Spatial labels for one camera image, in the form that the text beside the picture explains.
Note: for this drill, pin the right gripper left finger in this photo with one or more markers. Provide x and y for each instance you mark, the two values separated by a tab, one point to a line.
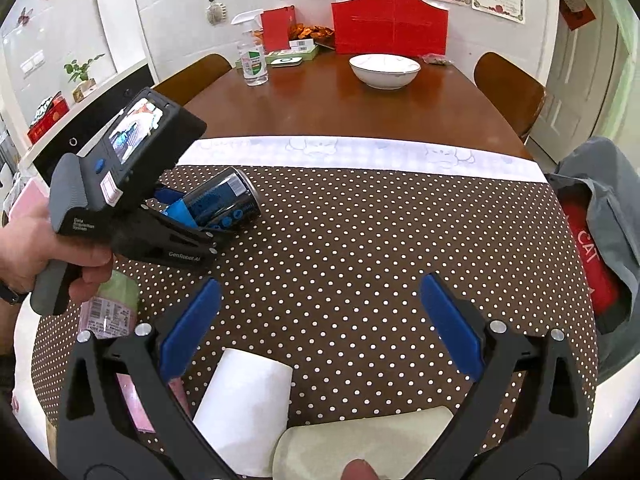
96	436

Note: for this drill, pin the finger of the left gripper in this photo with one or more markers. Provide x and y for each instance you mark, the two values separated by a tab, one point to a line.
179	226
167	196

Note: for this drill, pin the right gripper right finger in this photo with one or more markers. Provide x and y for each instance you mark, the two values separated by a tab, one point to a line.
547	436

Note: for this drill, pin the dark blue cup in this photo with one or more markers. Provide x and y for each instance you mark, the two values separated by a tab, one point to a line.
224	202

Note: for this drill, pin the pink green labelled cup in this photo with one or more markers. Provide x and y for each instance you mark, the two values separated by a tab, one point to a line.
113	311

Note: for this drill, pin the white paper cup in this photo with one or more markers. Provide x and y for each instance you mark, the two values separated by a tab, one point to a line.
244	411

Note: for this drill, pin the large pale green cup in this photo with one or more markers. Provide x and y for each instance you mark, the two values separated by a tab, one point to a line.
392	445

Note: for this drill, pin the left hand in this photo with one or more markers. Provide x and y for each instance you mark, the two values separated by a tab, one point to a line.
28	243

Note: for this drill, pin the right hand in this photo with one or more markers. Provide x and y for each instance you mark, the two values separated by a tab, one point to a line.
359	470

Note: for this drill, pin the white sideboard cabinet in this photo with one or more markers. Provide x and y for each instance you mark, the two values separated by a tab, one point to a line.
84	120

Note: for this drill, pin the red box on sideboard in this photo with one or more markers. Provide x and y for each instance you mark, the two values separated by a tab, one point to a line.
48	113

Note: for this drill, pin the left brown chair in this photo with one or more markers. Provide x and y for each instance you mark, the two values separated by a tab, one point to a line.
186	84

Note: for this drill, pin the brown chair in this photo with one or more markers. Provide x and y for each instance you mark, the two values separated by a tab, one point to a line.
186	84
518	97

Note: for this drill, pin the small potted plant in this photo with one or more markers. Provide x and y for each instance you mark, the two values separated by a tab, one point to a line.
78	73

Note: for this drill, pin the red cat bag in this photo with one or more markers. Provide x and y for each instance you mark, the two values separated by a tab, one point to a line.
604	286

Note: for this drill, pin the clear spray bottle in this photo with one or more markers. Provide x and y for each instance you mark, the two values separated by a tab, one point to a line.
251	48

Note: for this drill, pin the brown polka dot tablecloth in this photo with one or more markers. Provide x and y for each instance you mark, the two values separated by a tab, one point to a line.
327	281

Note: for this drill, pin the green tray with boxes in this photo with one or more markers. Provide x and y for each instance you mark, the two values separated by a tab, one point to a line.
298	52

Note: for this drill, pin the red envelope box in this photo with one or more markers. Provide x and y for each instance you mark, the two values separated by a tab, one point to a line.
276	27

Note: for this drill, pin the white bowl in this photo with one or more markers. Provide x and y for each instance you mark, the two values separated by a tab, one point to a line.
384	71

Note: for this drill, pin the grey jacket on chair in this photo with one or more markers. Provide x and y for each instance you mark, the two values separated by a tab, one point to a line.
599	172

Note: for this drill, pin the red gift bag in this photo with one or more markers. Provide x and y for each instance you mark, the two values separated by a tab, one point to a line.
401	27

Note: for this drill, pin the right brown chair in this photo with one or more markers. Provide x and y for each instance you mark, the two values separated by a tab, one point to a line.
518	97

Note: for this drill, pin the red door decoration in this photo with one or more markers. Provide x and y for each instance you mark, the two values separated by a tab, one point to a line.
576	13

